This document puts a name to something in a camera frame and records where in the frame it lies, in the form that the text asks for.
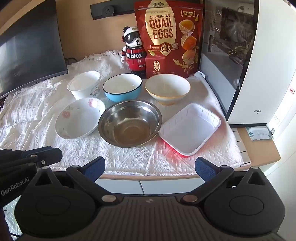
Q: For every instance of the white printed paper bowl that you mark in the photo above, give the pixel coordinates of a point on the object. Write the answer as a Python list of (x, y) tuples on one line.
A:
[(83, 82)]

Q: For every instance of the white bowl with yellow rim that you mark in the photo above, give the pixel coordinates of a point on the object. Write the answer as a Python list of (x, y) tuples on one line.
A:
[(166, 85)]

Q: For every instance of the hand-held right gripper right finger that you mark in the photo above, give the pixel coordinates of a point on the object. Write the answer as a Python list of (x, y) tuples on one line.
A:
[(205, 170)]

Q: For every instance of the white computer case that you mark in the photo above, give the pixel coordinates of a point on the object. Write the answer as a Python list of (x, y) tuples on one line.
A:
[(254, 92)]

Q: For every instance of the wet wipes packet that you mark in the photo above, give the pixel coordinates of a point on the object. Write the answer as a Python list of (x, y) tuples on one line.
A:
[(259, 134)]

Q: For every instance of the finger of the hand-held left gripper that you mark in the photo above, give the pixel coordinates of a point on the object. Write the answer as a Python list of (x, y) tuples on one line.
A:
[(52, 156), (25, 150)]

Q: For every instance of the white drawer front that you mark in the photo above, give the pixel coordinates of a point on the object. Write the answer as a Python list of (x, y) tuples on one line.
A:
[(124, 186), (161, 186)]

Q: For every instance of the black wall power strip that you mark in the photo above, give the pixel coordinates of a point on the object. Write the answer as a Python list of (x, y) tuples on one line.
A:
[(104, 10)]

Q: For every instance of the red snack bag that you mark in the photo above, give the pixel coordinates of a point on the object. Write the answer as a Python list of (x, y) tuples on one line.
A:
[(161, 53)]

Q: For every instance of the white knitted cloth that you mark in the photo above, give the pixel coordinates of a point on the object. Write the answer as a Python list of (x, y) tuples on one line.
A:
[(138, 160)]

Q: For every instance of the blue bowl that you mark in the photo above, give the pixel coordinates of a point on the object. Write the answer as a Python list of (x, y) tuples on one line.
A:
[(120, 95)]

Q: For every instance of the panda figurine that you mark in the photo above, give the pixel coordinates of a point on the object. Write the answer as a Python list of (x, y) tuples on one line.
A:
[(135, 58)]

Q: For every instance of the white plastic tray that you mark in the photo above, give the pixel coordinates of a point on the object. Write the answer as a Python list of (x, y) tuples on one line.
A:
[(187, 134)]

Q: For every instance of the black monitor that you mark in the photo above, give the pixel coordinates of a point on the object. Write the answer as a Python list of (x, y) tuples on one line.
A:
[(30, 58)]

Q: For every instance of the white floral bowl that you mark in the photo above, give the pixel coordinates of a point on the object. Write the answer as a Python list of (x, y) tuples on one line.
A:
[(78, 118)]

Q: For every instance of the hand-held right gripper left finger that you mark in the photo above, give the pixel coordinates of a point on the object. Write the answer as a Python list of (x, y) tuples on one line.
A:
[(94, 170)]

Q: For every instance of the stainless steel bowl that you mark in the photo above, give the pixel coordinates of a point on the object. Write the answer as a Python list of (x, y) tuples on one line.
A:
[(129, 125)]

